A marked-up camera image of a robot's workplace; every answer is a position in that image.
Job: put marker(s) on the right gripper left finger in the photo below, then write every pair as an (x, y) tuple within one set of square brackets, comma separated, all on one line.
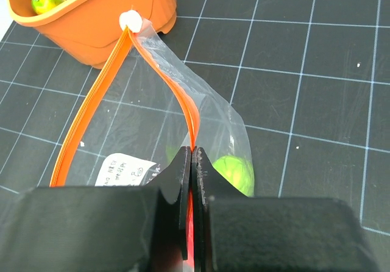
[(139, 228)]

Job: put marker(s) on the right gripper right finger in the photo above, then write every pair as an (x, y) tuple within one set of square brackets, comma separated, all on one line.
[(234, 232)]

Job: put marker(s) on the light green round fruit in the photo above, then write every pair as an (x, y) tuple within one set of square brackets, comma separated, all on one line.
[(221, 166)]

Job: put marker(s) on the clear zip bag red zipper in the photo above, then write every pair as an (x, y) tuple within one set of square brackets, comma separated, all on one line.
[(143, 107)]

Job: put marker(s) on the orange plastic basket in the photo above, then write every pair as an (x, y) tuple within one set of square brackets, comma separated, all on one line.
[(89, 29)]

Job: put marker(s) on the orange yellow mango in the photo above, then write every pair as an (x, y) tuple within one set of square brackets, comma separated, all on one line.
[(43, 6)]

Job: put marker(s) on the black grid mat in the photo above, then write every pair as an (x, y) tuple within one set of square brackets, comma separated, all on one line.
[(310, 79)]

